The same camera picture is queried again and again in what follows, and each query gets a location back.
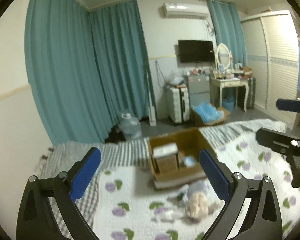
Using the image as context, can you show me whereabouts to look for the beige plush toy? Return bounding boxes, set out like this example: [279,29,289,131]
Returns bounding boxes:
[186,192,209,220]

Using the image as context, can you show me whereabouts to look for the white sock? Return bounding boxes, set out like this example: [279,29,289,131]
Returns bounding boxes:
[187,180,209,198]

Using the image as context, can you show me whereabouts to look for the white and green plush toy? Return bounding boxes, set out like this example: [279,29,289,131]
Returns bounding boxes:
[153,184,189,223]

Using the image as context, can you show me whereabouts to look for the dark striped suitcase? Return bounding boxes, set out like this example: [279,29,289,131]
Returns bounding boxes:
[246,77,256,109]

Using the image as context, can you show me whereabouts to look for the blue waste basket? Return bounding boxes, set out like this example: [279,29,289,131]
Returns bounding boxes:
[222,96,235,113]

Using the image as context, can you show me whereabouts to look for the white louvred wardrobe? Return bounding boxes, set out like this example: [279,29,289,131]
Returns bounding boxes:
[241,10,299,128]

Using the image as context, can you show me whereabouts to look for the white dressing table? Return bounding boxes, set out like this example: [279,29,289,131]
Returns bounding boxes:
[210,77,249,112]

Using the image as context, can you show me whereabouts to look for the blue plastic bags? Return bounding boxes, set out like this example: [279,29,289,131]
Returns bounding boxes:
[192,102,224,124]

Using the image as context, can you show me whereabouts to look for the white oval vanity mirror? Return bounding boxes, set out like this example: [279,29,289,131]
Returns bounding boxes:
[215,43,233,72]

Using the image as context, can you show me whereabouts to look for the small grey fridge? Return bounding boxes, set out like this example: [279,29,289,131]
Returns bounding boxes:
[186,75,210,107]

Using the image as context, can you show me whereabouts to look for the cardboard box on floor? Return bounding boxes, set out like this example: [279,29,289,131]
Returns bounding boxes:
[191,103,230,127]

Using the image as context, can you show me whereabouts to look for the narrow teal window curtain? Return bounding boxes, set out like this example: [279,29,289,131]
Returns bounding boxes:
[207,0,247,66]

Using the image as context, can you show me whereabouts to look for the open cardboard box on bed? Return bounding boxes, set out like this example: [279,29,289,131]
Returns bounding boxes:
[148,127,210,190]

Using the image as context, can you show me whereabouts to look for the white hard suitcase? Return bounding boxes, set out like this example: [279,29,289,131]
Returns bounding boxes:
[166,86,190,124]

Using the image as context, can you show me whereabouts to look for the clear plastic bag on suitcase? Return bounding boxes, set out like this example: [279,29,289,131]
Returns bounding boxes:
[165,70,184,86]

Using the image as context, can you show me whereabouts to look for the clear water jug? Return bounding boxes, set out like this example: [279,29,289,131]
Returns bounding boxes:
[119,113,142,141]

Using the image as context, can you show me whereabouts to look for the white air conditioner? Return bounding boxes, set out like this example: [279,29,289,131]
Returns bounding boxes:
[162,3,209,19]

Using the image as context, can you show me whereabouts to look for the white floor mop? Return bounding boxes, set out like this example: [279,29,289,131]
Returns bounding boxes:
[145,61,157,127]

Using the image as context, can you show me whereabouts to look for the large teal curtain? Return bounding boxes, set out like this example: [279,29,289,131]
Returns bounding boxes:
[25,0,149,144]

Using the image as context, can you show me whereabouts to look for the black wall television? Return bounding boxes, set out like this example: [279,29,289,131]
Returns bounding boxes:
[178,40,215,63]

